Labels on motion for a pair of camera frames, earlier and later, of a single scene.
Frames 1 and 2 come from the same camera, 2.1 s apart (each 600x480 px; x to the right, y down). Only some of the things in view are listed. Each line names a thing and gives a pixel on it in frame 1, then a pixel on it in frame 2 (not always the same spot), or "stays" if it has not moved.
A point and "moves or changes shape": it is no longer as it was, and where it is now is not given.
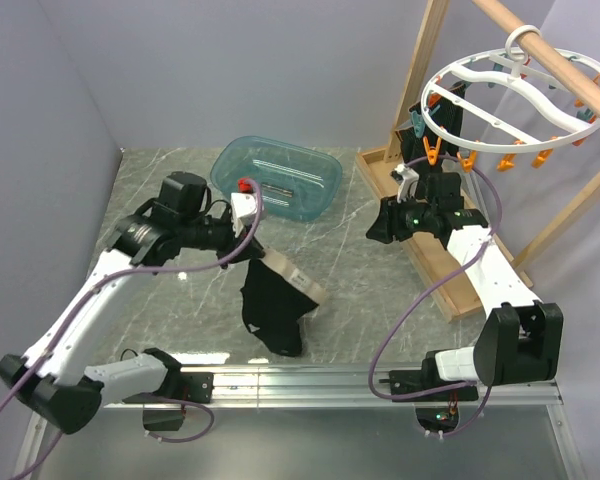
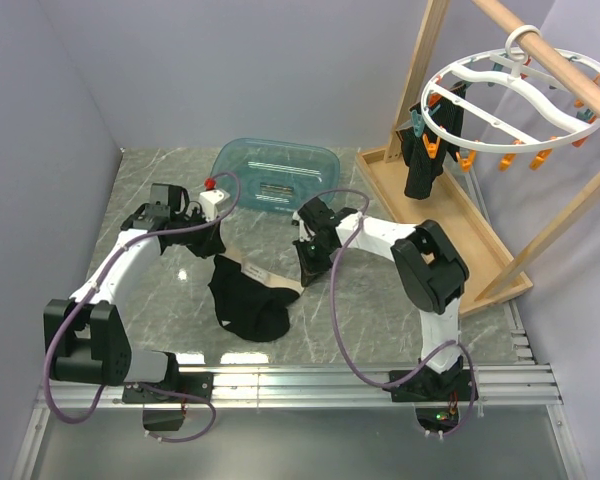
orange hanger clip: [467, 165] stays
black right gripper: [388, 222] to [309, 268]
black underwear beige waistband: [276, 296] moves or changes shape
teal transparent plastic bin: [298, 184] stays
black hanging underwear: [447, 114] stays
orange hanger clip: [542, 156] stays
